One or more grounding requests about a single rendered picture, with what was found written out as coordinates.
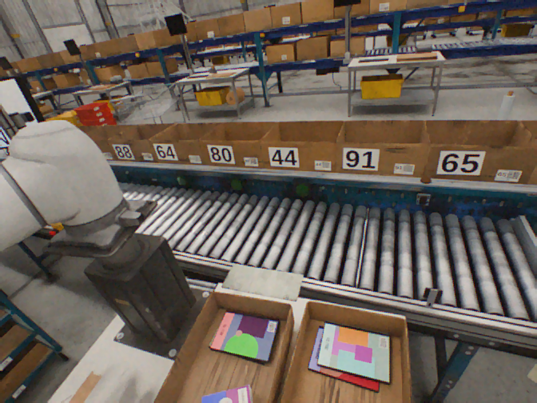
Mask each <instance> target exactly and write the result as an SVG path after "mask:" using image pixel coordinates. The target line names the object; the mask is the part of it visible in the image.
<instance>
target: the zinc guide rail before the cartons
mask: <svg viewBox="0 0 537 403"><path fill-rule="evenodd" d="M107 162H108V163H109V165H110V166H130V167H144V168H157V169H170V170H195V171H208V172H220V173H232V174H255V175H268V176H281V177H294V178H318V179H331V180H343V181H355V182H379V183H391V184H402V185H414V186H436V187H448V188H460V189H471V190H493V191H504V192H516V193H527V194H537V186H535V185H522V184H510V183H497V182H472V181H459V180H446V179H433V178H431V180H432V183H430V184H424V183H422V182H420V178H407V177H394V176H380V175H367V174H339V173H325V172H310V171H295V170H267V169H252V168H237V167H224V166H195V165H180V164H165V163H148V162H117V161H107Z"/></svg>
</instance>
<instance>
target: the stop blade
mask: <svg viewBox="0 0 537 403"><path fill-rule="evenodd" d="M368 211H369V208H368ZM368 211H367V217H366V222H365V227H364V237H363V243H362V249H361V254H360V264H359V269H358V274H357V279H356V289H358V287H359V282H360V271H361V266H362V260H363V254H364V243H365V238H366V232H367V226H368Z"/></svg>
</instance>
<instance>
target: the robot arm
mask: <svg viewBox="0 0 537 403"><path fill-rule="evenodd" d="M9 151H10V152H11V154H12V156H10V157H9V158H7V159H6V160H5V161H4V162H2V163H1V164H0V252H2V251H3V250H5V249H8V248H10V247H11V246H13V245H15V244H17V243H19V242H20V241H22V240H24V239H26V238H28V237H29V236H30V235H32V234H34V233H36V232H37V231H39V230H40V229H42V228H44V227H45V226H47V225H51V224H55V223H59V222H61V223H62V225H63V227H64V229H63V230H61V231H60V232H59V233H57V234H56V235H54V236H53V237H52V238H51V239H50V242H51V243H52V245H53V246H59V245H79V246H92V247H98V248H100V249H108V248H110V247H112V246H113V245H114V243H115V241H116V240H117V238H118V237H119V235H120V234H121V233H122V232H123V231H124V230H125V228H126V227H129V226H134V225H140V224H142V223H143V221H144V219H145V218H144V216H143V214H142V213H140V212H141V211H142V210H144V209H145V208H146V207H147V206H148V204H147V202H146V200H137V201H126V199H125V197H124V196H123V194H122V192H121V190H120V187H119V185H118V183H117V179H116V178H115V175H114V173H113V171H112V169H111V168H110V166H109V163H108V162H107V161H106V159H105V157H104V155H103V153H102V152H101V151H100V149H99V148H98V147H97V145H96V144H95V143H94V142H93V141H92V140H91V139H90V138H89V137H88V136H87V135H86V134H84V133H83V132H82V131H80V130H79V129H78V128H77V127H76V126H74V125H72V124H71V123H69V122H67V121H64V120H56V121H48V122H40V123H37V124H33V125H30V126H27V127H24V128H22V129H21V130H19V131H18V133H17V134H16V135H14V136H13V138H12V140H11V142H10V145H9Z"/></svg>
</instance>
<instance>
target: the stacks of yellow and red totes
mask: <svg viewBox="0 0 537 403"><path fill-rule="evenodd" d="M108 104H109V103H108V102H97V103H89V104H87V105H84V106H80V107H78V108H76V109H74V111H70V112H67V113H64V114H61V115H58V116H57V117H54V118H49V119H46V122H48V121H56V120H64V121H67V122H69V123H71V124H72V125H74V126H110V125H116V124H117V123H116V118H113V114H111V112H110V110H111V109H110V108H109V107H108Z"/></svg>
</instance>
